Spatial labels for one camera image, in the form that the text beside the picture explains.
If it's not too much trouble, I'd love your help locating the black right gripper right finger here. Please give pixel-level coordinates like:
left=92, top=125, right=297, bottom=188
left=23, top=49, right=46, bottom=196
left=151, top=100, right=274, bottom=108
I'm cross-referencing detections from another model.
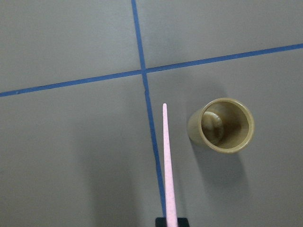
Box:
left=177, top=218, right=189, bottom=227

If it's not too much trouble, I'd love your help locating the pink chopstick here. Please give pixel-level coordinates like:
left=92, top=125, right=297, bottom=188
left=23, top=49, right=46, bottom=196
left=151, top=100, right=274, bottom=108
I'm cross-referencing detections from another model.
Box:
left=162, top=103, right=178, bottom=227

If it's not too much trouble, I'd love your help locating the bamboo cup holder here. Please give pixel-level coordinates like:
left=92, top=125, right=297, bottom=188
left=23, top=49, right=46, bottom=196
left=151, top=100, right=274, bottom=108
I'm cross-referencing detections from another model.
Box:
left=187, top=97, right=255, bottom=154

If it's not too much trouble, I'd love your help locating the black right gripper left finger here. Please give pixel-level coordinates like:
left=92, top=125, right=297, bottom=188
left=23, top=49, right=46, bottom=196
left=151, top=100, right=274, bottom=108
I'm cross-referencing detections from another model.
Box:
left=155, top=217, right=167, bottom=227

